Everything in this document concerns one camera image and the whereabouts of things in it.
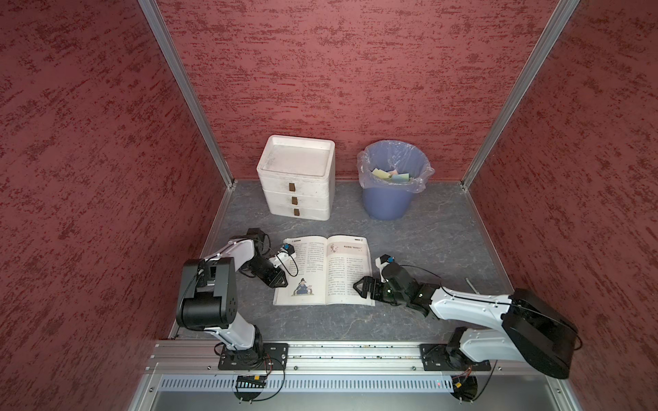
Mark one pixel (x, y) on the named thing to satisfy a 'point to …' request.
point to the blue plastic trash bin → (387, 204)
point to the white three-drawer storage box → (298, 175)
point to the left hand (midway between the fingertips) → (279, 285)
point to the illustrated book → (328, 269)
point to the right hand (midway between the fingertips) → (362, 293)
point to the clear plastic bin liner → (403, 157)
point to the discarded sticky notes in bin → (391, 175)
